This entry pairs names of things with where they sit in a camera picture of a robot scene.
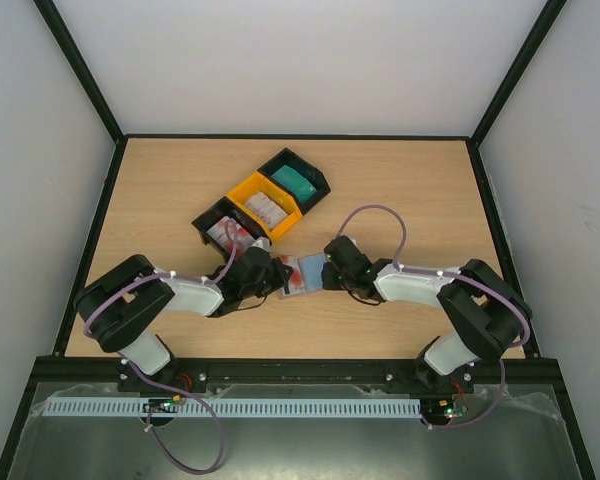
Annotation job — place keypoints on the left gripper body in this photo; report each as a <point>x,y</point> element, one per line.
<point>271,283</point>

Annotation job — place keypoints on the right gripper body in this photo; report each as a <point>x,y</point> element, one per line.
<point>329,273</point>

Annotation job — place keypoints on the white pink card stack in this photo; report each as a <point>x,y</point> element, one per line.
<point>266,210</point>

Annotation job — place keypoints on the yellow bin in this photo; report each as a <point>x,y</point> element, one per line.
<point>258,182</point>

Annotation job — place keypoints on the black bin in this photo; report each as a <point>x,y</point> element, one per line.
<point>309,171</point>
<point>214,223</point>

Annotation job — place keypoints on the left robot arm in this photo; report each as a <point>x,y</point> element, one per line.
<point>118,308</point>

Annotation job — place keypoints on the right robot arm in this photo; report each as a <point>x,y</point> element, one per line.
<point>488,316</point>

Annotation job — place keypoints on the red white card stack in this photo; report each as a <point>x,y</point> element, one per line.
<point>230,236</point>

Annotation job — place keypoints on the teal card stack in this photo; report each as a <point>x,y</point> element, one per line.
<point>295,183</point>

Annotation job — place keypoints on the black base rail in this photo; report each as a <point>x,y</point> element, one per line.
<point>405,376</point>

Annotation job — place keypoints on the grey slotted cable duct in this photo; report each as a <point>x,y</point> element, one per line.
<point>235,408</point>

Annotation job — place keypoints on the black enclosure frame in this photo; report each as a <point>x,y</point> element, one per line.
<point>533,368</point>

